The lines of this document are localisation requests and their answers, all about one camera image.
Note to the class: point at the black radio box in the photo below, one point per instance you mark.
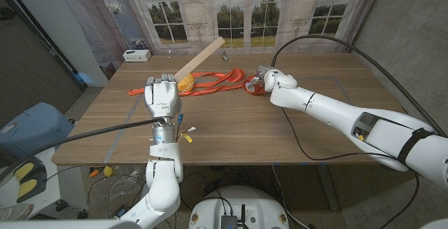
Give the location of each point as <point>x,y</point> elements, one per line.
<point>229,222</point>

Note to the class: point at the red satin ribbon roll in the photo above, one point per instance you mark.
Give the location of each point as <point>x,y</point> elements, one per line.
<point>231,76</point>

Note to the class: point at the yellow toy lemon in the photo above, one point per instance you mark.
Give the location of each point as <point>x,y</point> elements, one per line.
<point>108,171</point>

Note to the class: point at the white table leg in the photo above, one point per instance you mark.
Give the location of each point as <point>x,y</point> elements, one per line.
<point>147,176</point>

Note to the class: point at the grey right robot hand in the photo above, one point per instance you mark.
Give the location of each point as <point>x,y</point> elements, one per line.
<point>264,71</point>

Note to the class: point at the white cabinet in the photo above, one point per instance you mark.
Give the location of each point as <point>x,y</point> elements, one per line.
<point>70,187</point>

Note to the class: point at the yellow toy pineapple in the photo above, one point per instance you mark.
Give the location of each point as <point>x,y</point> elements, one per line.
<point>187,83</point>

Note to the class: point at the blue plastic container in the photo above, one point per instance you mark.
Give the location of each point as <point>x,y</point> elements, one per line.
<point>35,127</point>

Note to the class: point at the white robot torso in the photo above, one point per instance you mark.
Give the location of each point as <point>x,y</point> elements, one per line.
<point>259,208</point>

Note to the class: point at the grey table leg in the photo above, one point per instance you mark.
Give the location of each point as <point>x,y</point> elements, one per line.
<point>329,190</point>

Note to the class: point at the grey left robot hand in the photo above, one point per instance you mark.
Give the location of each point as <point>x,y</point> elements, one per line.
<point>162,99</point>

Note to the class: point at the white power strip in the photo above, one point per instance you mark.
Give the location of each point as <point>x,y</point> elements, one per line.
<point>136,55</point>

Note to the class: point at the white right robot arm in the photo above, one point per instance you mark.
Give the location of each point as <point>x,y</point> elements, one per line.
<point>332,106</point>

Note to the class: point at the orange toy carrot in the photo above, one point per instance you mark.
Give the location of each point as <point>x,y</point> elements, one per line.
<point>94,173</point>

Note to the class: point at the wooden clip hanger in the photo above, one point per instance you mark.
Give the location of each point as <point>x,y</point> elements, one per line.
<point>201,59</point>

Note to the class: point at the black yellow foot pedal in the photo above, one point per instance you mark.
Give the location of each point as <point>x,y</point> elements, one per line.
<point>38,176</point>

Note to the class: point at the round black floor fan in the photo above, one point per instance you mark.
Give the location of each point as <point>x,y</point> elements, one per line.
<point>189,173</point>

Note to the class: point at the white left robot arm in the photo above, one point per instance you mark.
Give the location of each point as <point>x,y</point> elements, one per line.
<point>162,187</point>

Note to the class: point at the clear plastic bag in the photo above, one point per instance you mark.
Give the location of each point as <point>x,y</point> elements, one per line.
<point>122,187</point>

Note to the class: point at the black floor device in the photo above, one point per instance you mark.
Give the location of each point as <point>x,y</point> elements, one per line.
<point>122,211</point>

